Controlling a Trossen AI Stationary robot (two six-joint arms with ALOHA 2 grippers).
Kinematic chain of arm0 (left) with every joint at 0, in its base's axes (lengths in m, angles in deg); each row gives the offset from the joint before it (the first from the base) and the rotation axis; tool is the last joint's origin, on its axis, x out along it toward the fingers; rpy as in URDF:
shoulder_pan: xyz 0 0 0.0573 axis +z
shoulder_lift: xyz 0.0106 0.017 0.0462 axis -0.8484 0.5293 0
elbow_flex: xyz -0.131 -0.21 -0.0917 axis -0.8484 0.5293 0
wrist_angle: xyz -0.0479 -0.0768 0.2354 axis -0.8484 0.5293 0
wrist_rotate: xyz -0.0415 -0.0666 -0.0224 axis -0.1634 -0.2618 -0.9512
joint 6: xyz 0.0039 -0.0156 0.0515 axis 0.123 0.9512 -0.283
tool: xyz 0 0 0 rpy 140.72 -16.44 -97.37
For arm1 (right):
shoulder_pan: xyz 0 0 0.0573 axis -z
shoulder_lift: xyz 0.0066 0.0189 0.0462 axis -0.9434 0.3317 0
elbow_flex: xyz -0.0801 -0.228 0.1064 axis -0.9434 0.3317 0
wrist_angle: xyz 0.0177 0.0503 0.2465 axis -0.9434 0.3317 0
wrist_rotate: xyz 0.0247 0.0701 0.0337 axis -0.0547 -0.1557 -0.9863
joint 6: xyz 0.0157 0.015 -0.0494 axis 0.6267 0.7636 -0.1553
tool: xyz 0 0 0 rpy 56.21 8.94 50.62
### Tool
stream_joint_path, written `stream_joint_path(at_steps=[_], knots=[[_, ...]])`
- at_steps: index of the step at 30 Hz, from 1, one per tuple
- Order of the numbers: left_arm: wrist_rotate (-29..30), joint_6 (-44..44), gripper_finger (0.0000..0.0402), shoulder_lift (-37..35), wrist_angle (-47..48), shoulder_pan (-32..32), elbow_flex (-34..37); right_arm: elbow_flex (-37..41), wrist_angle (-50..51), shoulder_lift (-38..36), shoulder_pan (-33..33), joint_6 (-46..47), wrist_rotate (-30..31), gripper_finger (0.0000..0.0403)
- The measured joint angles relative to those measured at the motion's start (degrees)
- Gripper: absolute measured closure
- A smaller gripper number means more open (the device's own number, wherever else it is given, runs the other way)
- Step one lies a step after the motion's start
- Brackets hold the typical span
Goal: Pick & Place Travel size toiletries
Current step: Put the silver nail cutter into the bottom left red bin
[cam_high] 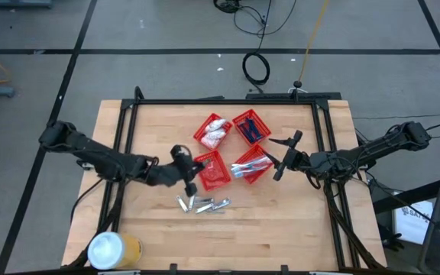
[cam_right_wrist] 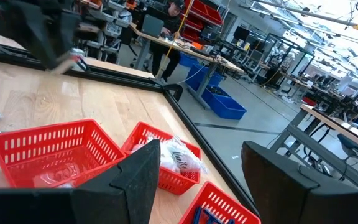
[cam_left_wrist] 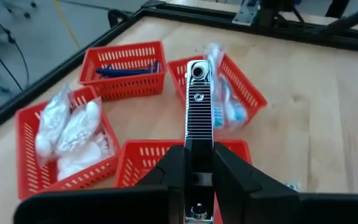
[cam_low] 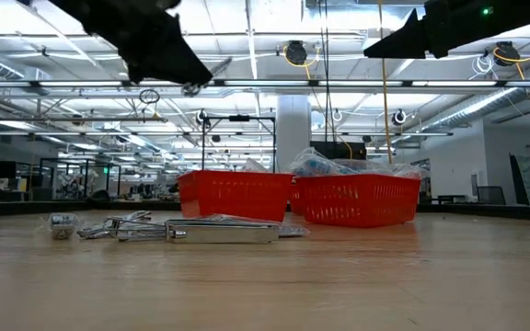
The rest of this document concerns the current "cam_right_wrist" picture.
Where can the grey storage shelf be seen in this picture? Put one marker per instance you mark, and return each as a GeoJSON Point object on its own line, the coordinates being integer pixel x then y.
{"type": "Point", "coordinates": [110, 28]}

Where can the red slotted plastic basket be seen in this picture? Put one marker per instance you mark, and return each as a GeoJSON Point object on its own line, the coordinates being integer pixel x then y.
{"type": "Point", "coordinates": [216, 199]}
{"type": "Point", "coordinates": [179, 183]}
{"type": "Point", "coordinates": [17, 168]}

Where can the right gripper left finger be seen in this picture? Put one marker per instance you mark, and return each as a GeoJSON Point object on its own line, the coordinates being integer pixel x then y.
{"type": "Point", "coordinates": [89, 205]}

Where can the blue storage bin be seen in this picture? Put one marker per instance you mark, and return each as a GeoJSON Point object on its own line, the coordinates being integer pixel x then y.
{"type": "Point", "coordinates": [204, 77]}
{"type": "Point", "coordinates": [228, 109]}

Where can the grey laptop lid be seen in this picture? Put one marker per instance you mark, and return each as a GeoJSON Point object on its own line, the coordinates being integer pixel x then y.
{"type": "Point", "coordinates": [152, 26]}

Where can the person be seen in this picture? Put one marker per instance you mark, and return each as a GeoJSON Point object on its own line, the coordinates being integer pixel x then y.
{"type": "Point", "coordinates": [166, 56]}

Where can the clear vanity pack bag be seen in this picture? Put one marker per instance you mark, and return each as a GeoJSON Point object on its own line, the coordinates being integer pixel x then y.
{"type": "Point", "coordinates": [168, 160]}
{"type": "Point", "coordinates": [182, 158]}

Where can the wooden workbench grey legs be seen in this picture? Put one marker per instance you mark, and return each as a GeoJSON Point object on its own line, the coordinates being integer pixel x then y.
{"type": "Point", "coordinates": [337, 124]}

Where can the long wooden workbench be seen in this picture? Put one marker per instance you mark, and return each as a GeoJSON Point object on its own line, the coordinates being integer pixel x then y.
{"type": "Point", "coordinates": [194, 51]}

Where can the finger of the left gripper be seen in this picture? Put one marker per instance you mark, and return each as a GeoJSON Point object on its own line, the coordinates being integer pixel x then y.
{"type": "Point", "coordinates": [39, 40]}
{"type": "Point", "coordinates": [70, 31]}

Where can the black aluminium rig frame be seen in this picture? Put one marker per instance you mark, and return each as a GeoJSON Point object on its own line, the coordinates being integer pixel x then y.
{"type": "Point", "coordinates": [129, 82]}

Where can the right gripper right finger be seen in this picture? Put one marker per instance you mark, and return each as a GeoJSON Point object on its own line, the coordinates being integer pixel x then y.
{"type": "Point", "coordinates": [306, 202]}

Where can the shelf with red bins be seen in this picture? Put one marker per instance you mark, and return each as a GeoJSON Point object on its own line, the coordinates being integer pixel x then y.
{"type": "Point", "coordinates": [207, 12]}

